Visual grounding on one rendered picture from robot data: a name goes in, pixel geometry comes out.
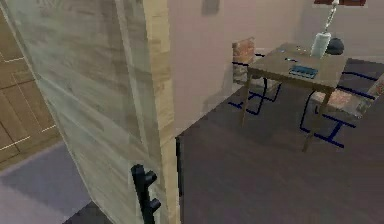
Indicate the pale wooden room door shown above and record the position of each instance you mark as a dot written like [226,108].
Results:
[100,83]

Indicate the small dark pen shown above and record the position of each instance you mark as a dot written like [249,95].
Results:
[291,60]

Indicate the brown wooden table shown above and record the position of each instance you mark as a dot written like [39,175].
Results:
[300,71]

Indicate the black round object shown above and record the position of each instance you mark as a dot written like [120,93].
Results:
[335,46]

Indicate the dark red framed picture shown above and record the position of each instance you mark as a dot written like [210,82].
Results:
[346,2]

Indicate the brick pattern blue frame chair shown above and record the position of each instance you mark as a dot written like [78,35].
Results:
[346,100]
[244,53]

